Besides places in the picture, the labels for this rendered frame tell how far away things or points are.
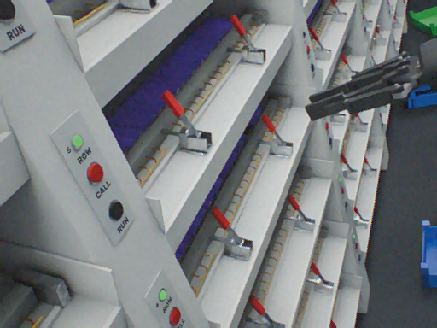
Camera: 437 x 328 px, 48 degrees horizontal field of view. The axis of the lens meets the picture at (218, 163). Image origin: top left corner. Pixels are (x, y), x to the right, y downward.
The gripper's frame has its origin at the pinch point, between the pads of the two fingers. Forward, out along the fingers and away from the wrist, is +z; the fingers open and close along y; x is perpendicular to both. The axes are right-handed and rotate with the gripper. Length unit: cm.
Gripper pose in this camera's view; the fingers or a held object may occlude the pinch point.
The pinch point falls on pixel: (328, 102)
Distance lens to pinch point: 86.8
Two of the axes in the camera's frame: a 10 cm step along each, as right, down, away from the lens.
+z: -7.9, 2.5, 5.6
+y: 3.4, -5.8, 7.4
